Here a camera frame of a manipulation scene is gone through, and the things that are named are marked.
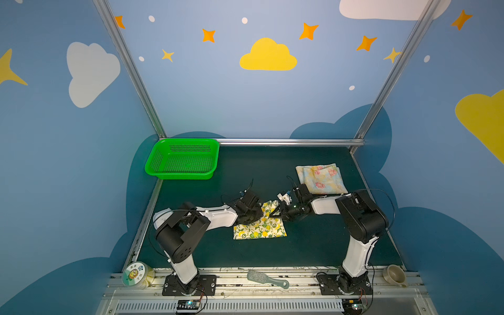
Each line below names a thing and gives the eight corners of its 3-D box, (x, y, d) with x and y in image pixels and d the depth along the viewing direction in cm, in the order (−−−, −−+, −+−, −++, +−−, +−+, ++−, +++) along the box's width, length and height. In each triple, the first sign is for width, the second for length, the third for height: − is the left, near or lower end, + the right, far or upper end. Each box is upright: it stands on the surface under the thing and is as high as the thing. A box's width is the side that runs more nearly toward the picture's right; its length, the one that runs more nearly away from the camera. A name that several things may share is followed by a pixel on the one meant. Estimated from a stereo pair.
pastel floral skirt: (300, 193, 103) (301, 190, 101) (295, 166, 115) (296, 163, 113) (345, 194, 103) (347, 191, 101) (336, 167, 115) (337, 163, 113)
